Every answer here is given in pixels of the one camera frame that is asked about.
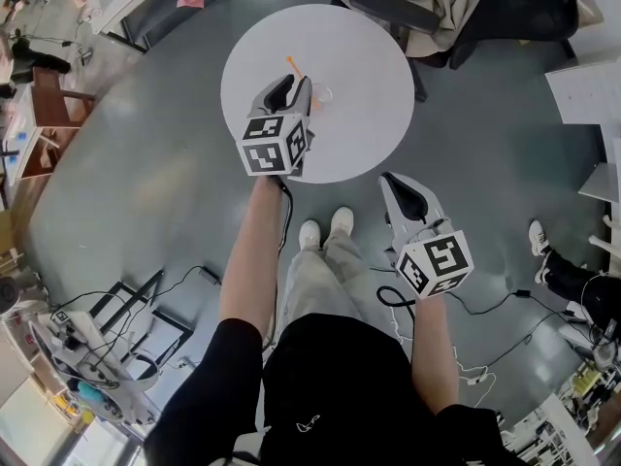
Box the white floor cable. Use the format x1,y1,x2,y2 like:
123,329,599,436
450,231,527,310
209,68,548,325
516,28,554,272
453,346,498,410

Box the person's white shoe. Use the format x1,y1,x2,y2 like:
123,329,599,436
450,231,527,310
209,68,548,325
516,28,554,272
328,206,355,236
534,251,555,286
528,218,552,258
297,218,323,252

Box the person's left forearm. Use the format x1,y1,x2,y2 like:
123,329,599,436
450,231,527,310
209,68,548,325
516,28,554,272
218,174,293,345

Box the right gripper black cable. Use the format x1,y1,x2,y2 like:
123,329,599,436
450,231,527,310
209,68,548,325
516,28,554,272
376,285,418,342

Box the person's black shirt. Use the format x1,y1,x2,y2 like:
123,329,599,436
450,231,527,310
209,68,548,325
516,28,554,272
142,312,516,466

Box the orange star stick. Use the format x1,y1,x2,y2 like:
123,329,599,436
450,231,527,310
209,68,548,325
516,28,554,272
285,55,323,110

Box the person's white right shoe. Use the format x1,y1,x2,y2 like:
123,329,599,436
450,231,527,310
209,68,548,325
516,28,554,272
328,206,355,236

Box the person's right forearm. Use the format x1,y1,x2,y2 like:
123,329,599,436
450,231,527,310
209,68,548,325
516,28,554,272
409,290,463,417

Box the person's white left shoe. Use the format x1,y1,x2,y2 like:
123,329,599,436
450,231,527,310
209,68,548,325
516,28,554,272
297,218,323,252

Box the person's grey trousers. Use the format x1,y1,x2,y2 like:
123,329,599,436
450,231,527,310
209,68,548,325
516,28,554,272
284,228,390,347

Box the white desk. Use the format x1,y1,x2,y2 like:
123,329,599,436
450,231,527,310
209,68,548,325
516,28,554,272
85,0,233,55

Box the white equipment rack with cables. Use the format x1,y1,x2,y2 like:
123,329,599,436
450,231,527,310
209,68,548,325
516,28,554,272
26,307,162,427

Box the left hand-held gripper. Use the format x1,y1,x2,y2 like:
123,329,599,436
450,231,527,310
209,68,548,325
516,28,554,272
236,74,315,180

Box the beige jacket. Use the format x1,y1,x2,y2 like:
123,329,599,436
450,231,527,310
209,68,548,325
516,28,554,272
372,0,482,60

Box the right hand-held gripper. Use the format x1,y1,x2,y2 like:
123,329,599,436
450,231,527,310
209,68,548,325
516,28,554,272
377,171,474,301

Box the black metal frame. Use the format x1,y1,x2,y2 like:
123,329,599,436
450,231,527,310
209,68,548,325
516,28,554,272
88,268,196,374

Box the white board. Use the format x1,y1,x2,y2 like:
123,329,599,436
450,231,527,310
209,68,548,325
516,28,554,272
544,57,621,126

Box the brown wooden chair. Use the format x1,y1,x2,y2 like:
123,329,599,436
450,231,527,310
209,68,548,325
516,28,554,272
17,65,97,180

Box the black floor cable with adapter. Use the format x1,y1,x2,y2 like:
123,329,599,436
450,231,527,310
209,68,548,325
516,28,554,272
445,286,591,373

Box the clear plastic cup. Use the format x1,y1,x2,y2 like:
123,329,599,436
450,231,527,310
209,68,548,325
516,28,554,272
310,81,336,112

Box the black office chair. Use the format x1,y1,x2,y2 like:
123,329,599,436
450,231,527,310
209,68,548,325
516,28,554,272
331,0,608,73

